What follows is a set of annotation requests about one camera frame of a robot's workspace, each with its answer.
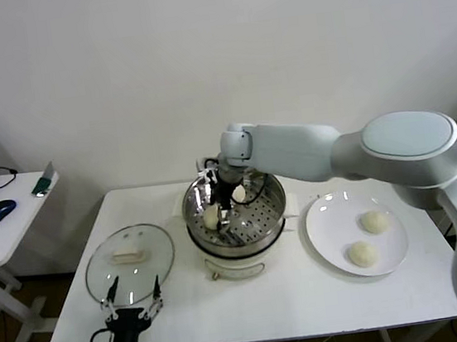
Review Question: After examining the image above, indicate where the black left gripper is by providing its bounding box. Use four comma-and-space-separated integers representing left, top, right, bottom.
97, 270, 170, 342

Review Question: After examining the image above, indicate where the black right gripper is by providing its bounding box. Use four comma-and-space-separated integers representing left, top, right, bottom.
206, 170, 248, 233

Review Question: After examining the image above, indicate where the white steamed baozi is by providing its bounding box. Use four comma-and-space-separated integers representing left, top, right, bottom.
230, 185, 248, 204
201, 205, 224, 231
347, 239, 380, 269
358, 208, 394, 237

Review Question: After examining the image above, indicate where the round glass pot lid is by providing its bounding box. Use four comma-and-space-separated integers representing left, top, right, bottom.
79, 220, 181, 311

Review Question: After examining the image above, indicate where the stainless steel steamer basket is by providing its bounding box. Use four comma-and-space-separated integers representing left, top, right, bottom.
177, 158, 293, 256

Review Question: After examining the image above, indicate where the white electric cooker base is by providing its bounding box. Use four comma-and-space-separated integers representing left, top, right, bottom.
171, 179, 308, 288

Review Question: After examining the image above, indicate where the large white plate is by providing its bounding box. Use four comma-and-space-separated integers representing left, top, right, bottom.
296, 184, 414, 286

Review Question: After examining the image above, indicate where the white side table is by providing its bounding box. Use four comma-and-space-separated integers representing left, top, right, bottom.
0, 169, 80, 342

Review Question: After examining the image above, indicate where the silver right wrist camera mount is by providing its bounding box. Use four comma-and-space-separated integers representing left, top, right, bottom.
195, 154, 224, 186

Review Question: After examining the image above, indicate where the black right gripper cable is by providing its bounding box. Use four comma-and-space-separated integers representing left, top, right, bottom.
228, 171, 276, 208

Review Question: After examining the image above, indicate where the green handled scraper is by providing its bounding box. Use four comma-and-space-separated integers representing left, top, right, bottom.
28, 161, 58, 199

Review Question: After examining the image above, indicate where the black laptop cable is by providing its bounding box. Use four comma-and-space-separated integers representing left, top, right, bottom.
0, 164, 21, 191

